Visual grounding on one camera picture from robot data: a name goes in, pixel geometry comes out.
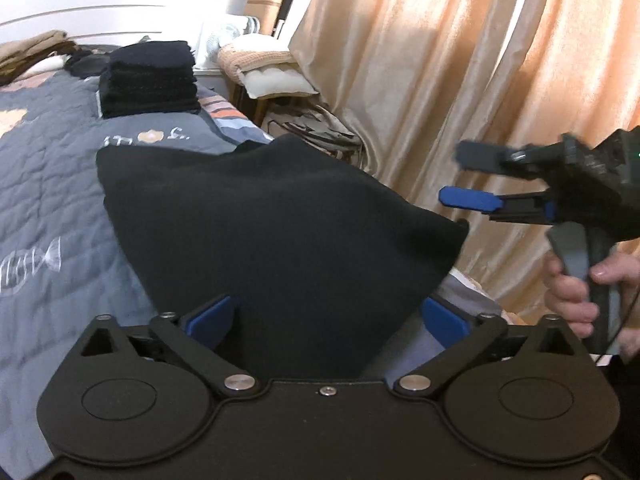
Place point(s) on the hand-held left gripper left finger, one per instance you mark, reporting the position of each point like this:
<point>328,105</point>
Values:
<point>212,317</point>

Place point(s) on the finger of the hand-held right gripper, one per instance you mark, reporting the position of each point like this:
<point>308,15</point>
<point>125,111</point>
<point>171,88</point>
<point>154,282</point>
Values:
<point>480,154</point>
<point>470,199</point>

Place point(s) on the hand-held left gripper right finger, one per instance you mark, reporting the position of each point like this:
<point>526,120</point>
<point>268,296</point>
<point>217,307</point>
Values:
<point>442,322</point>

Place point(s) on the black sweatshirt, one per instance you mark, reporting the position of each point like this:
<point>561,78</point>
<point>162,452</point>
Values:
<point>280,240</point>

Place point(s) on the stack of folded black clothes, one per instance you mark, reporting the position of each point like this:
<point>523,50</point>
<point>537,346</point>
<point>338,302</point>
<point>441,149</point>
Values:
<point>147,80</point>

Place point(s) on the dark crumpled clothes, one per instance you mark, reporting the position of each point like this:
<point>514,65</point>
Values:
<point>87,62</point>

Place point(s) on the person's right hand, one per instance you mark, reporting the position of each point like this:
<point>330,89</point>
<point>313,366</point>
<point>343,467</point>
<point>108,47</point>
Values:
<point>570,300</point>

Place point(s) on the beige curtain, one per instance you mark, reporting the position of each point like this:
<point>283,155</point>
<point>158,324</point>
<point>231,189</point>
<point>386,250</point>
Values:
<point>450,60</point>

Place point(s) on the beige patterned fabric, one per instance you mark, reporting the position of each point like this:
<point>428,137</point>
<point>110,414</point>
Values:
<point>315,130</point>

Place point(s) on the grey quilted bedspread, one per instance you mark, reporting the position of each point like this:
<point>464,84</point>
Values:
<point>55,200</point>

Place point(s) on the person's black clothing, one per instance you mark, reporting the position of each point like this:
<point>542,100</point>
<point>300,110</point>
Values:
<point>622,420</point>

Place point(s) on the cream pillow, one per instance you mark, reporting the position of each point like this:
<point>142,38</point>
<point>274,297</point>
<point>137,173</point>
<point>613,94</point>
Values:
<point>280,82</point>

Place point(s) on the tan knit blanket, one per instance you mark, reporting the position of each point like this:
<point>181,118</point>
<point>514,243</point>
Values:
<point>255,55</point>

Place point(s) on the white electric fan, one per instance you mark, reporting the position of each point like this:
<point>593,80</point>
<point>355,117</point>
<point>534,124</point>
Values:
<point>220,40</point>

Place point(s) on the white bed headboard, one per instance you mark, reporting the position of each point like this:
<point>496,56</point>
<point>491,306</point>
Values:
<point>75,20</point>

